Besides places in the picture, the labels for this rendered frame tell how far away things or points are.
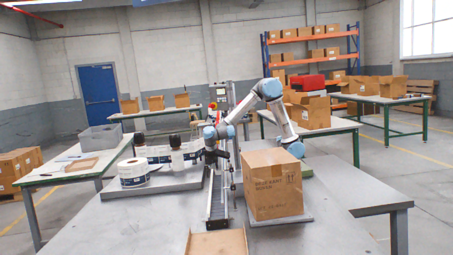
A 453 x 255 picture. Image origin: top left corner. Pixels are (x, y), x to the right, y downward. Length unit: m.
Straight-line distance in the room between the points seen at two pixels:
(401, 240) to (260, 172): 0.87
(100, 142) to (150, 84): 6.00
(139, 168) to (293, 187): 1.09
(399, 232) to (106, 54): 9.11
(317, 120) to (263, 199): 2.35
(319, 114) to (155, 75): 6.78
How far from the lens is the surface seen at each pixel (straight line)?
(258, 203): 1.53
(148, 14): 9.93
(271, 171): 1.48
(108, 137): 3.94
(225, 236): 1.51
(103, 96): 10.03
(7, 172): 5.56
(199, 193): 2.02
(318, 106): 3.74
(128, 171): 2.19
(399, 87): 6.14
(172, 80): 9.73
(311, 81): 7.61
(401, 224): 1.93
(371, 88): 6.60
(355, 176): 2.16
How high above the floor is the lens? 1.58
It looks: 11 degrees down
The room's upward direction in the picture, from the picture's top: 6 degrees counter-clockwise
